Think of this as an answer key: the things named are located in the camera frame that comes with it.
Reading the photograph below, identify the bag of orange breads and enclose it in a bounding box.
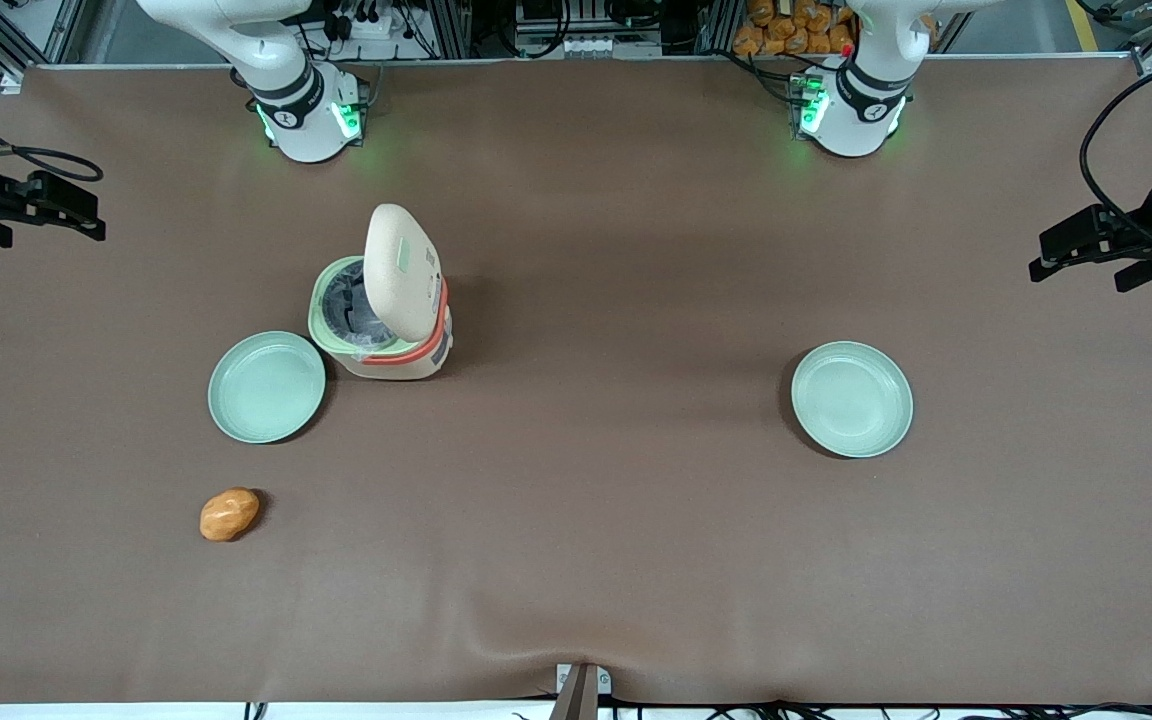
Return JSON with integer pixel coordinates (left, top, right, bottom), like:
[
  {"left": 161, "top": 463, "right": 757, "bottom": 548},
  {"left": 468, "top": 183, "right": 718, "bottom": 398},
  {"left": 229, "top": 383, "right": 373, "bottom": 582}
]
[{"left": 733, "top": 0, "right": 857, "bottom": 57}]

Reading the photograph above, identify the pale green round plate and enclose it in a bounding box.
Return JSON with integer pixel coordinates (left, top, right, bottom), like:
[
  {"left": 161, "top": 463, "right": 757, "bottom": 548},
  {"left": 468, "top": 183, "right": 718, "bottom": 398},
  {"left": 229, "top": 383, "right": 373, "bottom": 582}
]
[
  {"left": 207, "top": 331, "right": 328, "bottom": 445},
  {"left": 790, "top": 341, "right": 915, "bottom": 460}
]

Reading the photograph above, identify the orange-brown bread roll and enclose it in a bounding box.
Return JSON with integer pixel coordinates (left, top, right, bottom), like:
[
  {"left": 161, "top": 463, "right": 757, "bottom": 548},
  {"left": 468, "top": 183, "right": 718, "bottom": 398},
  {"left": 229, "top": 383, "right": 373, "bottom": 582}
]
[{"left": 199, "top": 487, "right": 261, "bottom": 543}]

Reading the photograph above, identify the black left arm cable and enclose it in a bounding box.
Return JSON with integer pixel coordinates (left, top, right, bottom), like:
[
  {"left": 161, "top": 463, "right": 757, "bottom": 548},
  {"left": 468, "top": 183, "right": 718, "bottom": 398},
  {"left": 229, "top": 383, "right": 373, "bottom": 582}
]
[{"left": 1079, "top": 62, "right": 1152, "bottom": 249}]

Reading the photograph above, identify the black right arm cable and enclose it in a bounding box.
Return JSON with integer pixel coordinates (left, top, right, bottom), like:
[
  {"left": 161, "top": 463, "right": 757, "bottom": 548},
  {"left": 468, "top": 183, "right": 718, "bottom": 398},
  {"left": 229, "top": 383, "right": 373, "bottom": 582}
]
[{"left": 0, "top": 88, "right": 105, "bottom": 184}]

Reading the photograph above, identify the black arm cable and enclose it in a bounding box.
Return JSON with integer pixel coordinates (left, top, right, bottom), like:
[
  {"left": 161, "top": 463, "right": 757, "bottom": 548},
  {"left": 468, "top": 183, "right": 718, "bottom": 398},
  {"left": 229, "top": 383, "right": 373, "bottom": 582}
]
[
  {"left": 1079, "top": 62, "right": 1152, "bottom": 249},
  {"left": 0, "top": 88, "right": 105, "bottom": 184}
]

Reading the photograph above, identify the white power strip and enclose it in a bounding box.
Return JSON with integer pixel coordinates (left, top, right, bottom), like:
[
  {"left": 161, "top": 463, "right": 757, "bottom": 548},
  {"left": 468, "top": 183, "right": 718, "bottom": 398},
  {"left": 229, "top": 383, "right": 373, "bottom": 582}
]
[{"left": 336, "top": 5, "right": 407, "bottom": 41}]

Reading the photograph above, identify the cream rice cooker orange trim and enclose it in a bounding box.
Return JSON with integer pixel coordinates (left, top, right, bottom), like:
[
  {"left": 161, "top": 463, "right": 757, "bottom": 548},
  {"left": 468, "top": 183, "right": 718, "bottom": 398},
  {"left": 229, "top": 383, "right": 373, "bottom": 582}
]
[{"left": 307, "top": 203, "right": 455, "bottom": 382}]

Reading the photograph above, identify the metal table edge bracket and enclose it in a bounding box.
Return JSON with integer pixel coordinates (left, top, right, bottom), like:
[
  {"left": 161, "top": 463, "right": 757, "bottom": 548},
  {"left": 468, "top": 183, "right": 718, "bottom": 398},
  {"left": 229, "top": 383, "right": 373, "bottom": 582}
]
[{"left": 551, "top": 662, "right": 613, "bottom": 720}]

